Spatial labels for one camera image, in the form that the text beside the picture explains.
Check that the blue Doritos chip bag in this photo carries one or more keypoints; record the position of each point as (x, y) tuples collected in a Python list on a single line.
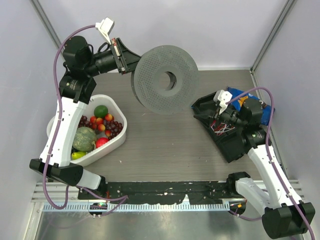
[(253, 110)]

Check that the white slotted cable duct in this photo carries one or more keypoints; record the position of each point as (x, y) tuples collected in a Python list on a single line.
[(185, 206)]

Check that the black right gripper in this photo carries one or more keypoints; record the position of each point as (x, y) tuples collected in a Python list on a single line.
[(203, 118)]

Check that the green striped melon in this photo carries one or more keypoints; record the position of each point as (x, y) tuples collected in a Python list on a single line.
[(84, 140)]

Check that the dark red grape bunch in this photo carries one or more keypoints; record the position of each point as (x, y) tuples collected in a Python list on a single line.
[(84, 122)]

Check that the grey perforated cable spool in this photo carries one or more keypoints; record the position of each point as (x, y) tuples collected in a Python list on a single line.
[(165, 80)]

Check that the yellow green fruit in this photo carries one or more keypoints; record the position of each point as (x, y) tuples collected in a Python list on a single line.
[(77, 155)]

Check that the white plastic fruit basket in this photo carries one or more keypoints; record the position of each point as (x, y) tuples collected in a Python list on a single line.
[(107, 145)]

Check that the left aluminium frame post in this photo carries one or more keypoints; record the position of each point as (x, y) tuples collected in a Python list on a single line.
[(47, 24)]

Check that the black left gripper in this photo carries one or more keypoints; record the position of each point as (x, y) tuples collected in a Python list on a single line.
[(127, 59)]

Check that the black compartment tray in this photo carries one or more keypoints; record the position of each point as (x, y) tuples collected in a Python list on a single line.
[(227, 138)]

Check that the small peach fruits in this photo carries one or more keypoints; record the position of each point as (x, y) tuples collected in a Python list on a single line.
[(101, 124)]

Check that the green lime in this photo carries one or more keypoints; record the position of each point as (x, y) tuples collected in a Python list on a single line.
[(100, 111)]

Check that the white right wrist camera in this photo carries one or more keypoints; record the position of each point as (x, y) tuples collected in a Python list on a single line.
[(222, 97)]

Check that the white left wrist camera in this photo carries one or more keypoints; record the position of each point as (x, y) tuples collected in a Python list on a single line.
[(105, 27)]

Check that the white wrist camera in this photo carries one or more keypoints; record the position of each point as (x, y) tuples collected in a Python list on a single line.
[(105, 27), (222, 97)]

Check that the red apple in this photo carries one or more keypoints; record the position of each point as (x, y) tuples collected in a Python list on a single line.
[(101, 141)]

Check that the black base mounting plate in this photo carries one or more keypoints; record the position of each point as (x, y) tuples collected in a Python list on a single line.
[(169, 192)]

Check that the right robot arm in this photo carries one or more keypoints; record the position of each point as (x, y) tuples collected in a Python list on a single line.
[(281, 209)]

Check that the aluminium frame post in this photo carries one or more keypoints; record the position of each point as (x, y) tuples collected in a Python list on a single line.
[(47, 24), (285, 11)]

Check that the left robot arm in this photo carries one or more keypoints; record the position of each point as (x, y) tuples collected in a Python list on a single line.
[(75, 89)]

